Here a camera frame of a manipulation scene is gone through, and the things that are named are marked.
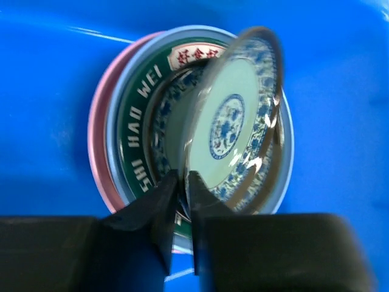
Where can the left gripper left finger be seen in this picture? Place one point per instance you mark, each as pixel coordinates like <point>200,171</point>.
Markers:
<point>129,250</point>

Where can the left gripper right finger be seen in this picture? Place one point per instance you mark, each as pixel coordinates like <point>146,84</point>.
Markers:
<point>286,252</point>

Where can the light blue plastic plate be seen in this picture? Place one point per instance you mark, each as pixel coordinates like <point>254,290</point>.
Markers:
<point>198,98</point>

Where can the pink plastic plate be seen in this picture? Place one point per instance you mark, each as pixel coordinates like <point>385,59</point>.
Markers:
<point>97,149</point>

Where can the teal patterned plate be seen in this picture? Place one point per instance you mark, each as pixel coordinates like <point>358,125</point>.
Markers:
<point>259,46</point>
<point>227,136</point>

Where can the blue plastic bin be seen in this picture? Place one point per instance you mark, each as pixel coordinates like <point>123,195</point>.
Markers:
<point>53,53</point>

